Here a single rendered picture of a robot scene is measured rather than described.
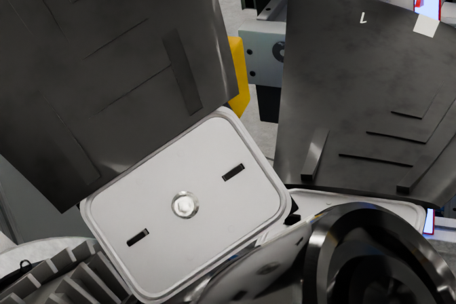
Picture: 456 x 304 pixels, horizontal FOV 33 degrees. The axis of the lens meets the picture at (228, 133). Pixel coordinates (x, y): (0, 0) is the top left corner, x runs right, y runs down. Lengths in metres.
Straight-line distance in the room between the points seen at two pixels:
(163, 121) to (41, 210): 1.09
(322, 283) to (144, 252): 0.10
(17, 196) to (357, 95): 0.92
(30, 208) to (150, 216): 1.05
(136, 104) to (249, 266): 0.09
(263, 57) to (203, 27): 0.71
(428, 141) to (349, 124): 0.05
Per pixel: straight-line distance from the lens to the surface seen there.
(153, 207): 0.37
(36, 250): 0.53
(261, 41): 1.07
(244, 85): 0.91
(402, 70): 0.57
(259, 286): 0.33
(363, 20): 0.62
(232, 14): 3.36
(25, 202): 1.40
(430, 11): 0.75
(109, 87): 0.37
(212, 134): 0.37
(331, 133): 0.51
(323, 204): 0.47
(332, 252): 0.33
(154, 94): 0.37
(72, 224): 1.54
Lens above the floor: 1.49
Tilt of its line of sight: 35 degrees down
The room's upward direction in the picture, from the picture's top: 9 degrees counter-clockwise
